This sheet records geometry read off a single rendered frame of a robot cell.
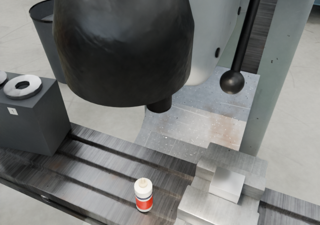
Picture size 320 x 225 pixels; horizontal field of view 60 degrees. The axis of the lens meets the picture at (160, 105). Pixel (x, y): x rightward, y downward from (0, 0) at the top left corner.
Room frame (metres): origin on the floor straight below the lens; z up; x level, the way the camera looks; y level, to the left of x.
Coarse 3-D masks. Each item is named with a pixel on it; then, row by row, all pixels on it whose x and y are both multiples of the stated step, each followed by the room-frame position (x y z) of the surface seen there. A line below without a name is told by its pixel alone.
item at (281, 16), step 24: (264, 0) 0.67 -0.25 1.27; (288, 0) 0.65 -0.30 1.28; (312, 0) 0.64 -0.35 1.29; (240, 24) 0.69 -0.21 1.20; (264, 24) 0.66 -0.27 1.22; (288, 24) 0.64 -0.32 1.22; (264, 48) 0.66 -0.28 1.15; (288, 48) 0.64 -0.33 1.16; (264, 72) 0.65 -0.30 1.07; (264, 96) 0.65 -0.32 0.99; (264, 120) 0.64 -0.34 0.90; (240, 144) 0.66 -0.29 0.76
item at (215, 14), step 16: (192, 0) 0.27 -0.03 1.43; (208, 0) 0.27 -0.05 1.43; (224, 0) 0.28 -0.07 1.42; (208, 16) 0.27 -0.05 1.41; (224, 16) 0.30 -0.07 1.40; (208, 32) 0.27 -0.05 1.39; (224, 32) 0.32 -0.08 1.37; (208, 48) 0.27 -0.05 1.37; (224, 48) 0.35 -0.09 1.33; (192, 64) 0.27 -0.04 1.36; (208, 64) 0.27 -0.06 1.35; (192, 80) 0.27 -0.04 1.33
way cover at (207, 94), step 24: (216, 72) 0.69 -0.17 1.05; (240, 72) 0.67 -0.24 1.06; (192, 96) 0.68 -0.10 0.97; (216, 96) 0.66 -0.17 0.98; (240, 96) 0.64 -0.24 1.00; (144, 120) 0.66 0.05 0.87; (168, 120) 0.64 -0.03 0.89; (192, 120) 0.63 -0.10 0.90; (240, 120) 0.60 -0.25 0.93; (144, 144) 0.58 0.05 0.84; (168, 144) 0.58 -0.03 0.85; (192, 144) 0.57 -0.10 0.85
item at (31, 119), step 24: (0, 72) 0.61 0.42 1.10; (0, 96) 0.53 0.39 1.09; (24, 96) 0.51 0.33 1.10; (48, 96) 0.55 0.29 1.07; (0, 120) 0.51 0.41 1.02; (24, 120) 0.49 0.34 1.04; (48, 120) 0.52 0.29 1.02; (0, 144) 0.52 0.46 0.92; (24, 144) 0.50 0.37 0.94; (48, 144) 0.49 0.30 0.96
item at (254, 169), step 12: (216, 144) 0.47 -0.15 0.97; (204, 156) 0.40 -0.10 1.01; (216, 156) 0.43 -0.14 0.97; (228, 156) 0.43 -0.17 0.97; (240, 156) 0.43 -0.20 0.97; (252, 156) 0.43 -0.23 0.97; (204, 168) 0.37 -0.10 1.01; (228, 168) 0.37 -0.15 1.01; (240, 168) 0.40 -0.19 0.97; (252, 168) 0.40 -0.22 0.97; (264, 168) 0.40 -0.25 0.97; (204, 180) 0.36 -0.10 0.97; (252, 180) 0.34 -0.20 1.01; (264, 180) 0.34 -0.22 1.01; (252, 192) 0.32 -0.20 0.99; (240, 204) 0.30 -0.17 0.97; (252, 204) 0.30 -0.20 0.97
